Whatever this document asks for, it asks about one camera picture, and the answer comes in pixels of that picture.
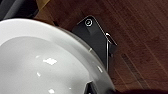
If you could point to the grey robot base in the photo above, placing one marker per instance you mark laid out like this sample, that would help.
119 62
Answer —
96 36

